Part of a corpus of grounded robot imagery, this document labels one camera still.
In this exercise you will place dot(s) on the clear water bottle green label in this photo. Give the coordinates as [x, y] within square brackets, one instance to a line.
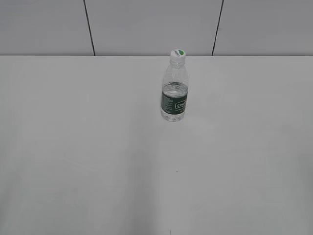
[174, 92]

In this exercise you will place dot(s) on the white green bottle cap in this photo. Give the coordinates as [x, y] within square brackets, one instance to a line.
[177, 56]

